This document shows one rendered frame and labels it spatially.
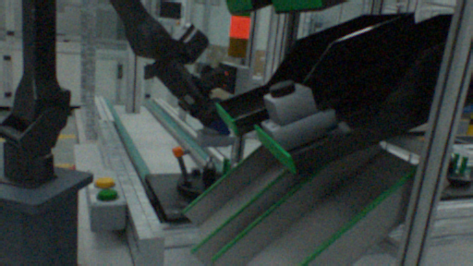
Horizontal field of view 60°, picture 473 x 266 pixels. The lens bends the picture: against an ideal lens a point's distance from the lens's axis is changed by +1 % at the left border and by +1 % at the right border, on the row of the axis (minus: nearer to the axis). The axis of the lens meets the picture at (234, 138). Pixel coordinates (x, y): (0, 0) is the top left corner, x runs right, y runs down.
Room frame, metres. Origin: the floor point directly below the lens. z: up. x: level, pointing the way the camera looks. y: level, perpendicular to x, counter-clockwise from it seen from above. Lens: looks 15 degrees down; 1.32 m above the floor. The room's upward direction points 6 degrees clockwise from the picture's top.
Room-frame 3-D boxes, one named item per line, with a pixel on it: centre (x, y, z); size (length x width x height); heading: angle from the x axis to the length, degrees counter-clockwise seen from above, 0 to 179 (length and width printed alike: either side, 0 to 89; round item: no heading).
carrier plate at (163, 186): (0.86, 0.05, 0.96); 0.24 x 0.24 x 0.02; 24
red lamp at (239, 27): (1.08, 0.02, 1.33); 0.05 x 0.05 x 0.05
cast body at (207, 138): (0.87, 0.04, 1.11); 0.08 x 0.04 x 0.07; 114
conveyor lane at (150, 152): (1.15, 0.15, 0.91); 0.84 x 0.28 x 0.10; 24
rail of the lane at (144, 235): (1.05, 0.30, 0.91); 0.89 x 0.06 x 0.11; 24
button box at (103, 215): (0.85, 0.28, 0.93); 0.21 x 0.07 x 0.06; 24
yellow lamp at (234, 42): (1.08, 0.02, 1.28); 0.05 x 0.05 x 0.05
